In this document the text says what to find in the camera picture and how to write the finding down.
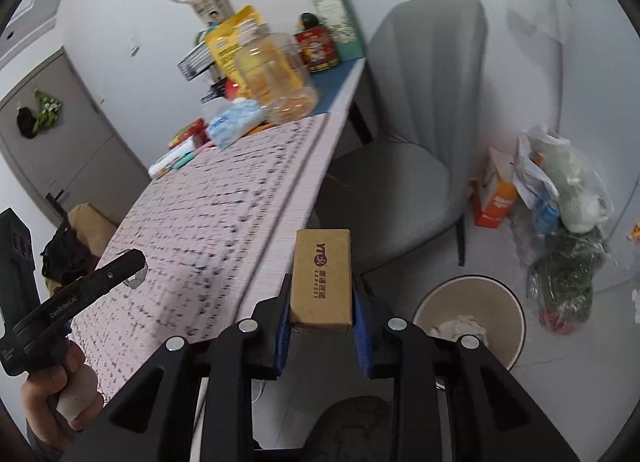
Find black wire basket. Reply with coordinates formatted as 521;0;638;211
177;40;216;83

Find green hanging item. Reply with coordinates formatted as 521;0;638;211
32;88;64;133

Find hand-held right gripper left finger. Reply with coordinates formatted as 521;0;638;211
62;273;294;462

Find dark grey seat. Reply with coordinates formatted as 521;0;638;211
307;395;396;462

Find blue tissue pack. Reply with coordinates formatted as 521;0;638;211
206;97;269;151

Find black bag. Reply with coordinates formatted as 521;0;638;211
39;221;101;288

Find patterned white tablecloth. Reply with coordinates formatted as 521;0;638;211
70;111;351;443

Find dark printed box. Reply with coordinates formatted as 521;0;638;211
200;78;231;104

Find tall green box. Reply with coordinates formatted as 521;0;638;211
298;0;366;63

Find clear plastic jar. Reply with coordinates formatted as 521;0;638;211
233;22;320;125

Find yellow snack bag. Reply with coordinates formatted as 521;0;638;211
203;5;265;85

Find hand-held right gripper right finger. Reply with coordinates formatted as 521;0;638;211
351;273;581;462

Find grey door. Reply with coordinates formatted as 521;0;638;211
0;45;151;228

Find beige trash bin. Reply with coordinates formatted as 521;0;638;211
412;275;527;373

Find grey upholstered chair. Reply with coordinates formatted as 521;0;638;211
312;0;489;273

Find large brown cardboard box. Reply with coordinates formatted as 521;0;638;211
66;203;121;243

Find orange and white carton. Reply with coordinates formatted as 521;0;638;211
469;146;519;229

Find red tin can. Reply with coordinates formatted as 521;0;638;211
293;12;341;74

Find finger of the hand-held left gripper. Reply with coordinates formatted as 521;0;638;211
75;249;147;301

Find small brown cardboard box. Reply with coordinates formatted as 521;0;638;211
289;228;354;334

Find clear bag of greens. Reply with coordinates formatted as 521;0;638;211
524;226;609;335

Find white plastic bag of items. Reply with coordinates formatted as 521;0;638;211
514;124;616;235

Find black hanging item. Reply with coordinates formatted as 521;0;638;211
14;104;41;139

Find red snack packet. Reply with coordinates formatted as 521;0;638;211
167;117;209;151

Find person's left hand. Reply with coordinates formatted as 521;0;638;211
20;341;105;444

